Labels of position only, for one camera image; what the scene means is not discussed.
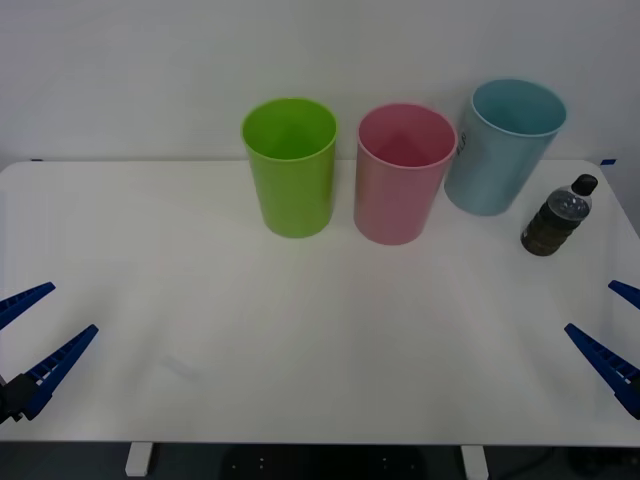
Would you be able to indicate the dark liquid bottle black cap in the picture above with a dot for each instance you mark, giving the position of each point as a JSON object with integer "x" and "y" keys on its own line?
{"x": 550, "y": 225}

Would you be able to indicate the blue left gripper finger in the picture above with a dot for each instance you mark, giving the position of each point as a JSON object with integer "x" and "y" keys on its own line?
{"x": 22, "y": 300}
{"x": 55, "y": 367}

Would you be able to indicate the white table leg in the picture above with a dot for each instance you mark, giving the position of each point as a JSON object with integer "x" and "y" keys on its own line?
{"x": 474, "y": 462}
{"x": 137, "y": 460}

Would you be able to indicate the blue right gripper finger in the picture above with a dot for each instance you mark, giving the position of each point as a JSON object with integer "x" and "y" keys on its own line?
{"x": 627, "y": 292}
{"x": 607, "y": 362}

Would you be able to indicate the green plastic bin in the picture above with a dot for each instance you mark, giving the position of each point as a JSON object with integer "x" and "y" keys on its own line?
{"x": 295, "y": 195}

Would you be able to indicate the pink plastic bin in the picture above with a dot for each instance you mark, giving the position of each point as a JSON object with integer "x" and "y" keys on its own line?
{"x": 390, "y": 205}

